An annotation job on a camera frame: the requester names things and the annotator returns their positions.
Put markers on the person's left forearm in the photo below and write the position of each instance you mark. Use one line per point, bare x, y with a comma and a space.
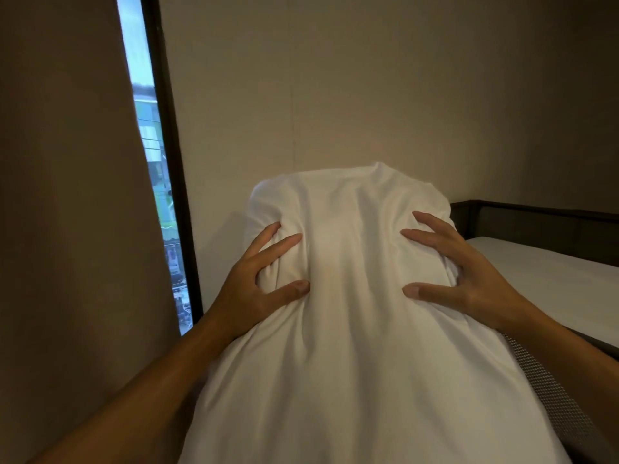
145, 396

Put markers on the beige curtain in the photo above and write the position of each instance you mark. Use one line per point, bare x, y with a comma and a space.
72, 227

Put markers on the person's right middle finger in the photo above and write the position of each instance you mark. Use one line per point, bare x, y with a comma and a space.
435, 221

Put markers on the dark bed frame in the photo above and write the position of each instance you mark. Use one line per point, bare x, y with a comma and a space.
541, 229

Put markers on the person's left middle finger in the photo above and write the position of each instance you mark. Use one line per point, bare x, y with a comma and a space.
263, 238

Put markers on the black window frame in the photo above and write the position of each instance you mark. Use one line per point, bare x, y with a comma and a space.
174, 164

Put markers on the person's left hand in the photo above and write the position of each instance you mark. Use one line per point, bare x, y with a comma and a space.
239, 294

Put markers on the person's right forearm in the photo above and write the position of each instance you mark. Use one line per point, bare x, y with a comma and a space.
575, 362

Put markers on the white pillow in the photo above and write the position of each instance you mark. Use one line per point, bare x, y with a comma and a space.
358, 343

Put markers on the person's left thumb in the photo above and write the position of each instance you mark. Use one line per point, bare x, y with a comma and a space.
287, 294

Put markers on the person's right thumb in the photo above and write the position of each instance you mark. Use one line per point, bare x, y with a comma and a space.
430, 291

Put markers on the person's right hand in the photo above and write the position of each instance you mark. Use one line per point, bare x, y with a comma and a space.
483, 289

